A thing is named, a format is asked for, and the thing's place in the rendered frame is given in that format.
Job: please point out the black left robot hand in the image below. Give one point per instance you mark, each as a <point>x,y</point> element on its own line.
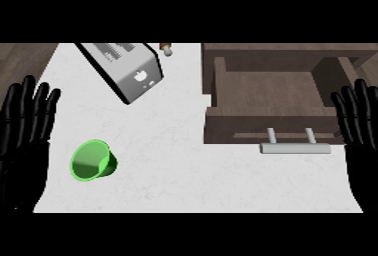
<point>19,140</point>

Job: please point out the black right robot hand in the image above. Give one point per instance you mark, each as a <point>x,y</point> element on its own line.
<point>363,156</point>

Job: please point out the green cup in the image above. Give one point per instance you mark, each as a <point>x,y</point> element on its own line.
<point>91,160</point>

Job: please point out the brown wooden drawer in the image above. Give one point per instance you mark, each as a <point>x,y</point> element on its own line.
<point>273,106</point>

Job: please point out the silver flat appliance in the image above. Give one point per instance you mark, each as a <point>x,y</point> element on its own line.
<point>122,70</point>

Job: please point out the brown wooden cabinet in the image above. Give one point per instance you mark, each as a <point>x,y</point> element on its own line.
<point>289,53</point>

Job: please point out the small brown and white bottle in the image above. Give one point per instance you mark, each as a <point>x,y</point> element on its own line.
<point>166,49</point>

